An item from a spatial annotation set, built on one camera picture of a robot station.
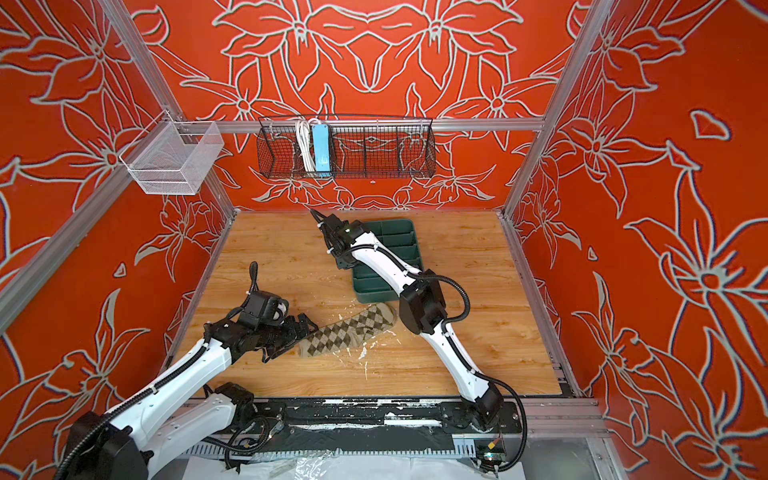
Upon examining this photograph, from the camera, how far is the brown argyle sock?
852 mm

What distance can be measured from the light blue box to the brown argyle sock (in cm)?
47

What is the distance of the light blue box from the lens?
2.98ft
